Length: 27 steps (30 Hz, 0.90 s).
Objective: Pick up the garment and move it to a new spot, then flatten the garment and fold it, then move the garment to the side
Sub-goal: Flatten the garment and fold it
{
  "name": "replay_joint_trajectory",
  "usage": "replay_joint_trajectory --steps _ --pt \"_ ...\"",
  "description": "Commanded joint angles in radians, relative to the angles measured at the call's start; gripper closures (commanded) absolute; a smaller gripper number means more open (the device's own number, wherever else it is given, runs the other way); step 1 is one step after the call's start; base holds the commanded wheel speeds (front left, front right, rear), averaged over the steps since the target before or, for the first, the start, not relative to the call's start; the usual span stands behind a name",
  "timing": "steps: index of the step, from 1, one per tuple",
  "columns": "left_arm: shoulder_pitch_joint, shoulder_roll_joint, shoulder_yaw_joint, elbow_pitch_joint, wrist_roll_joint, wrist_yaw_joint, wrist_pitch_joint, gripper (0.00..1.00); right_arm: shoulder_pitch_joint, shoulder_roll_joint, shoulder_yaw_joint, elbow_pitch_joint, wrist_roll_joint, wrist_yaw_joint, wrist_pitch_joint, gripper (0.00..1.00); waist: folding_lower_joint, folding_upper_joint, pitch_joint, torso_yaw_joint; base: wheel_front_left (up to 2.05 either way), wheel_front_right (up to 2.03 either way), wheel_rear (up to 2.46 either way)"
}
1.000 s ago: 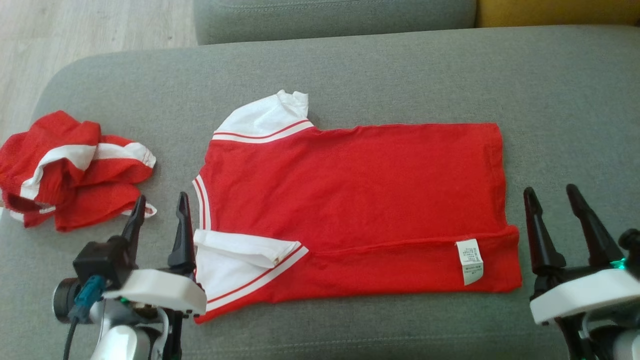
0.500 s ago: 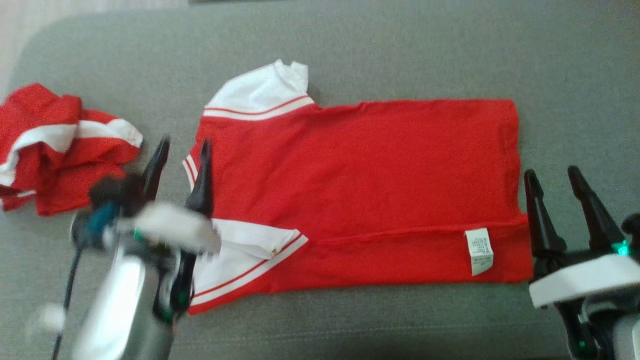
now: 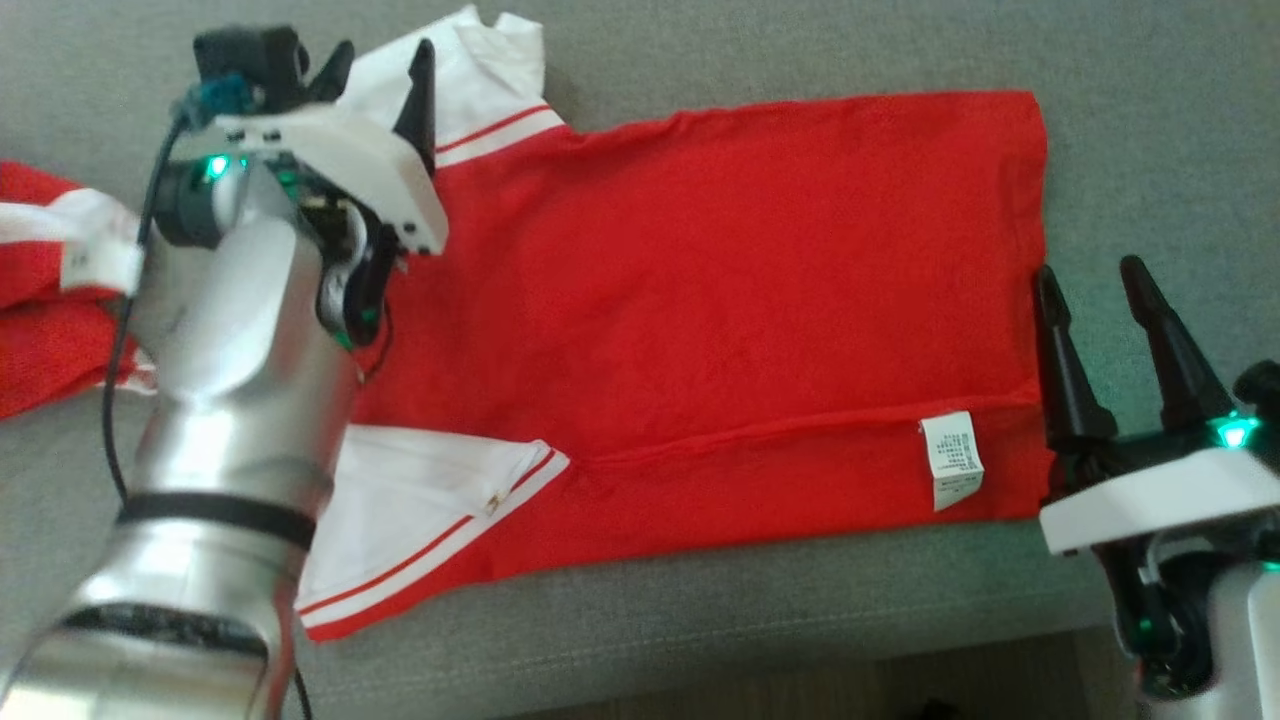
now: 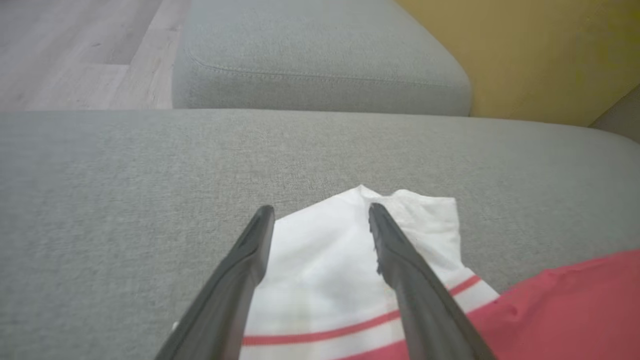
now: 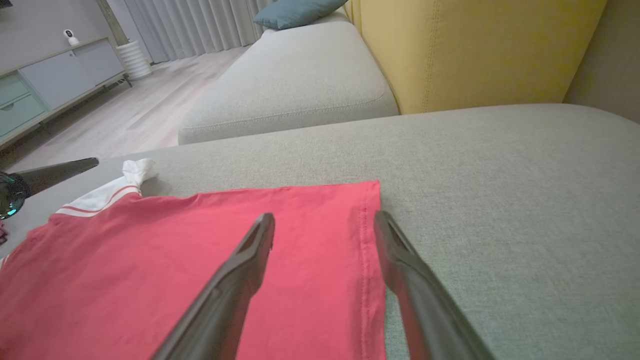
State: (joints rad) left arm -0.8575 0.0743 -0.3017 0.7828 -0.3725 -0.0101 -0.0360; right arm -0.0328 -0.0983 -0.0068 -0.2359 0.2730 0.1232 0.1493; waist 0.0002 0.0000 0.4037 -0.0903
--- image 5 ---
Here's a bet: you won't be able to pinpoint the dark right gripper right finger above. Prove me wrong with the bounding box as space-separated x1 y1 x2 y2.
374 210 496 360

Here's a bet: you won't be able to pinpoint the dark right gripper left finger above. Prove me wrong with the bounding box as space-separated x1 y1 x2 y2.
150 212 276 360

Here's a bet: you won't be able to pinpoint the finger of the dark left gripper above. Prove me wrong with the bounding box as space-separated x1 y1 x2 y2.
15 157 100 197

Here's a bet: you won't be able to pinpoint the red shorts with white trim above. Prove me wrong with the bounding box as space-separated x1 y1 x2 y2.
0 159 388 360

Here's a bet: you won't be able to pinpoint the grey low sideboard cabinet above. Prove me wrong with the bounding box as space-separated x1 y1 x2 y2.
0 36 133 151

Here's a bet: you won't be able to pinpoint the large grey sofa seat cushion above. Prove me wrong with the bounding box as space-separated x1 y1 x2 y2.
0 103 640 360

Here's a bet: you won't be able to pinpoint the white ribbed round stand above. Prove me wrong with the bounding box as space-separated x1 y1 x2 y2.
116 40 152 81

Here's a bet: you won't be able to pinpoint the grey pleated curtain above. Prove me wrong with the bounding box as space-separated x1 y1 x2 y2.
122 0 273 65

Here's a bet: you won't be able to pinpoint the small grey sofa seat cushion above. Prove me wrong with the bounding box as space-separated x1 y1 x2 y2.
178 9 400 146

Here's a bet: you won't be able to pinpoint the yellow sofa back cushion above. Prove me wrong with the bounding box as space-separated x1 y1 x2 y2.
345 0 608 115

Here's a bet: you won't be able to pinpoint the blue throw pillow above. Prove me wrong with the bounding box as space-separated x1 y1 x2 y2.
253 0 348 31

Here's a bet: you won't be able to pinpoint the grey sofa back cushion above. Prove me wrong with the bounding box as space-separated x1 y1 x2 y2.
562 0 640 123

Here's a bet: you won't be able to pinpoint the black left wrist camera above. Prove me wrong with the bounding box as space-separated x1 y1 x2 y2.
0 171 28 221

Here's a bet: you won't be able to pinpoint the wooden upright post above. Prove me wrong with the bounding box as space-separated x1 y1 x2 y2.
96 0 130 47

